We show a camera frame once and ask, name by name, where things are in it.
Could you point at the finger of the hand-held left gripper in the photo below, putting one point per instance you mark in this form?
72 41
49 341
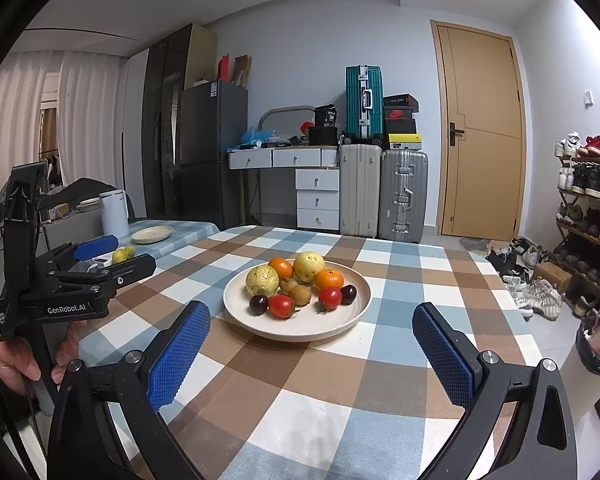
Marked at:
135 266
97 246

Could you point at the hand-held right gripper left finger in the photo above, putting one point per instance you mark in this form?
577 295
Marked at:
177 355

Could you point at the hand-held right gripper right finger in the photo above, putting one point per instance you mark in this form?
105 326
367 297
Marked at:
445 355

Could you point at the dark purple plum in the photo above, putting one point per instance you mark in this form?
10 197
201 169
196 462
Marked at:
348 293
258 304

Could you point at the red tomato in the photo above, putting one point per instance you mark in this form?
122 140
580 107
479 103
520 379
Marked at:
330 298
281 306

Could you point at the large beige plate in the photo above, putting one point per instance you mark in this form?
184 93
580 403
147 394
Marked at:
300 327

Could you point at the small brown kiwi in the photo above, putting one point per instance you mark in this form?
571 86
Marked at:
301 294
289 286

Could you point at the orange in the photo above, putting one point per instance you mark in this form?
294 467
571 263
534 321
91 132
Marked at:
330 279
280 267

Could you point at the smooth yellow guava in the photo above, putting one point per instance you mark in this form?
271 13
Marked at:
308 261

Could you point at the two small yellow fruits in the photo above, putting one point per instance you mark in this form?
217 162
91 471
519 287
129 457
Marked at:
119 256

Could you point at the person's left hand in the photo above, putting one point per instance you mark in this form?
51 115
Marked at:
12 365

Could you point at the small white box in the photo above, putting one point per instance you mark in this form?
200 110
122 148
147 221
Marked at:
100 263

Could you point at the white kettle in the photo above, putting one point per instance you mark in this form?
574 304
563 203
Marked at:
114 215

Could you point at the small beige plate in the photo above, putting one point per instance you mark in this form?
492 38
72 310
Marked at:
152 235

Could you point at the white bowl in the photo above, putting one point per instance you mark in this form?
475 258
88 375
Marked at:
87 204

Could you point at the black jacket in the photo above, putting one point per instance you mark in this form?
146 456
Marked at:
80 192

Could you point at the light blue checkered tablecloth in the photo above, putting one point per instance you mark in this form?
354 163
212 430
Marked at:
190 232

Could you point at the pile of mixed shoes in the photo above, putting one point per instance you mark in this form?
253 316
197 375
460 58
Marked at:
525 280

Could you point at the bumpy yellow-green fruit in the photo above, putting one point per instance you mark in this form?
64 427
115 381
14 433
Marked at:
261 280

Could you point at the grey door mat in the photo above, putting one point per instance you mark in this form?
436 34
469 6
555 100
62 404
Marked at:
474 243

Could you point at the white sheer curtain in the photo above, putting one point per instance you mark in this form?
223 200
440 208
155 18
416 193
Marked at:
85 120

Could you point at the dark tall cabinet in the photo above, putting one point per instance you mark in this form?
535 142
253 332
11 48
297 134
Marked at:
160 135

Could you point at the brown cardboard box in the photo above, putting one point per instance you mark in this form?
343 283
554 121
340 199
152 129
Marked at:
552 277

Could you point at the grey fridge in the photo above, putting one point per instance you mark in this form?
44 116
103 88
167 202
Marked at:
210 150

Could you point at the black trash bin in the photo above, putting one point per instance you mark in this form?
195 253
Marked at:
595 360

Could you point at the silver suitcase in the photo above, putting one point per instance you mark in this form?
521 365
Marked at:
402 195

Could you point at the blue plastic bag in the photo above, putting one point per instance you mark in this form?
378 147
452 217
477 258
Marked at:
257 137

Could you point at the beige suitcase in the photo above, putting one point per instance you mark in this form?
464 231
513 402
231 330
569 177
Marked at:
360 190

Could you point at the wooden shoe rack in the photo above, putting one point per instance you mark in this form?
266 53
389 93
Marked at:
587 232

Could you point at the white desk with drawers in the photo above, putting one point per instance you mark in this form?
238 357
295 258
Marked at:
317 200

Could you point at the wooden door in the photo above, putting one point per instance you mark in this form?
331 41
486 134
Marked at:
480 160

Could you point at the yellow black shoe box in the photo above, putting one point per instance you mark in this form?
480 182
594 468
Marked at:
405 141

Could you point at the flat cardboard pieces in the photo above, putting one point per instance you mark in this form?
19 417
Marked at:
242 70

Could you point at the shoe rack with shoes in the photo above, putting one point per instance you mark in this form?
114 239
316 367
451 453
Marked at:
587 180

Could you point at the black bag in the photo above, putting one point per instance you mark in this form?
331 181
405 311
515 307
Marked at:
322 136

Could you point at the plain black shoe box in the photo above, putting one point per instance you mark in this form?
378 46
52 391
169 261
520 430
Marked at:
400 127

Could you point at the black red shoe box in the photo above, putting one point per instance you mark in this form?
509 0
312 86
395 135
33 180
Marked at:
401 102

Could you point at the teal suitcase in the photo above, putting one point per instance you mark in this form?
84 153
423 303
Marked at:
355 105

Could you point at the grey arched frame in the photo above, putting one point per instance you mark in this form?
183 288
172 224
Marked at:
280 110

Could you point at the white wall switch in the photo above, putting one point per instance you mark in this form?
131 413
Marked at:
588 97

